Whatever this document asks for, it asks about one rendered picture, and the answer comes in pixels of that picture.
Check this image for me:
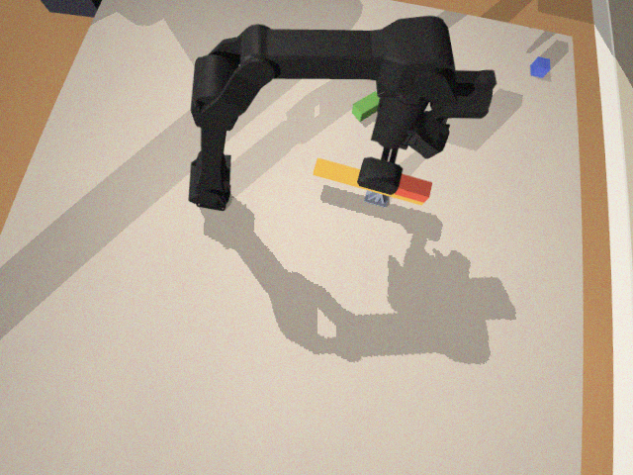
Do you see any small blue cube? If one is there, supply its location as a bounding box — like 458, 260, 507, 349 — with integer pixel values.
530, 56, 551, 78

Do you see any green block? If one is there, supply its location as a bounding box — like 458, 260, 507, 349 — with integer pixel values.
352, 91, 380, 122

